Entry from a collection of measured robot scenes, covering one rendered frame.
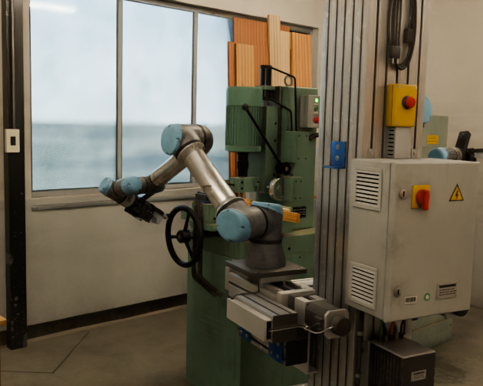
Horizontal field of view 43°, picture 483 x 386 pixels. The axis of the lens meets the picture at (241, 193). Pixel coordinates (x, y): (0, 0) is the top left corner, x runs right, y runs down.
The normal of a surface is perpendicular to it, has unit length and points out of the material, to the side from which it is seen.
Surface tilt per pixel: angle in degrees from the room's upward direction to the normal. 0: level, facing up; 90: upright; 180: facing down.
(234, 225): 95
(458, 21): 90
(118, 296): 90
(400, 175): 90
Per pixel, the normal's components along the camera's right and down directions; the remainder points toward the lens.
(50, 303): 0.67, 0.10
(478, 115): -0.74, 0.06
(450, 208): 0.46, 0.11
